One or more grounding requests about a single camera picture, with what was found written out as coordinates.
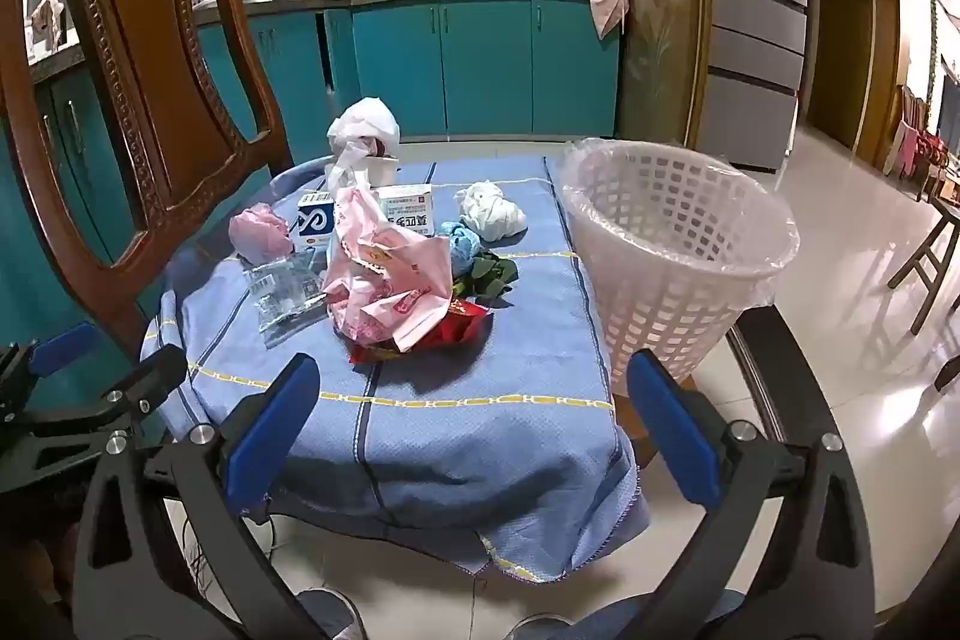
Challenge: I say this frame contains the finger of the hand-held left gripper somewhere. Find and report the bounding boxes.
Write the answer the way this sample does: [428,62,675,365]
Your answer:
[45,346,188,440]
[0,321,98,390]

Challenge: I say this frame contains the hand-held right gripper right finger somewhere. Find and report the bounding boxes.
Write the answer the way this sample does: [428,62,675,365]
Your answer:
[626,347,878,640]

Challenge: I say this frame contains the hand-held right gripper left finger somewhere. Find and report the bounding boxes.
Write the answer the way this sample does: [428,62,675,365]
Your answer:
[71,351,323,640]

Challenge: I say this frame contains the clear plastic packet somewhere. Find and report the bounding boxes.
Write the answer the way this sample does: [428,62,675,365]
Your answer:
[244,250,335,348]

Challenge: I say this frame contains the white plastic basket with liner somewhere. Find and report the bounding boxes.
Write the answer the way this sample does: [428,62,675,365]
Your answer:
[559,137,800,397]

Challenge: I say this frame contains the pink plastic bag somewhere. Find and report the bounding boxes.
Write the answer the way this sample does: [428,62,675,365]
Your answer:
[322,160,455,352]

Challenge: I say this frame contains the red snack wrapper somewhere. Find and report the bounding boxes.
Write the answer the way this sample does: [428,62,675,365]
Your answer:
[346,299,492,365]

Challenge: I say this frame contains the dark green wrapper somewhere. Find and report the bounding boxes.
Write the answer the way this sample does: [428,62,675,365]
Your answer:
[450,250,520,304]

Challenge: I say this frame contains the white plastic bag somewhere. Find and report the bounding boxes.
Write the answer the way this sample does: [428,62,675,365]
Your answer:
[328,96,401,191]

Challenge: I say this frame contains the blue striped tablecloth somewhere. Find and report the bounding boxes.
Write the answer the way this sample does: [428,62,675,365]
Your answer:
[139,155,650,585]

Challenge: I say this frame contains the crumpled pink tissue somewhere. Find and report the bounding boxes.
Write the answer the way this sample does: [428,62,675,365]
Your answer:
[229,203,295,262]

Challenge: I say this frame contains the person's grey shoe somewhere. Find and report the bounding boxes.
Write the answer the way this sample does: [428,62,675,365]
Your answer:
[510,614,578,640]
[296,591,368,640]

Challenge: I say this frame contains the blue and white medicine box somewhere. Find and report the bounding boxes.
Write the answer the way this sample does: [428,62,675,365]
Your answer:
[296,184,436,251]

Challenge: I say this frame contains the knotted light blue cloth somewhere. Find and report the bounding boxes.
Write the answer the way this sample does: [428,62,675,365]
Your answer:
[439,220,481,277]

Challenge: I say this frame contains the white paper cup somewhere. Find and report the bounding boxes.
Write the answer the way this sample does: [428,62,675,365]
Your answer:
[352,155,400,187]

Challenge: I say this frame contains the crumpled white cloth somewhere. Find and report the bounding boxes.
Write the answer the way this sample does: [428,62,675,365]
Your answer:
[456,181,526,236]

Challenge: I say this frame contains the carved wooden chair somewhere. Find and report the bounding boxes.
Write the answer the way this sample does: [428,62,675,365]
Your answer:
[0,0,297,356]

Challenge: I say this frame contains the dark wooden stool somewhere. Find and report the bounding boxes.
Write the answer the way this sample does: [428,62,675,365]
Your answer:
[889,197,960,333]

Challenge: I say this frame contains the pink covered chair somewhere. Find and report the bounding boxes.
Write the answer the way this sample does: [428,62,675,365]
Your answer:
[885,85,953,184]

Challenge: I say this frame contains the teal lower kitchen cabinets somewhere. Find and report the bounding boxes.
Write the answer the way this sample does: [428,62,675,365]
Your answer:
[0,0,623,341]

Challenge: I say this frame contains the silver refrigerator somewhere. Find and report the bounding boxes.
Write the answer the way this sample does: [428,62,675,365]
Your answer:
[697,0,811,172]

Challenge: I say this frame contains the glass door with wooden frame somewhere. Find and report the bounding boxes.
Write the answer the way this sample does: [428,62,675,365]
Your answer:
[589,0,713,146]

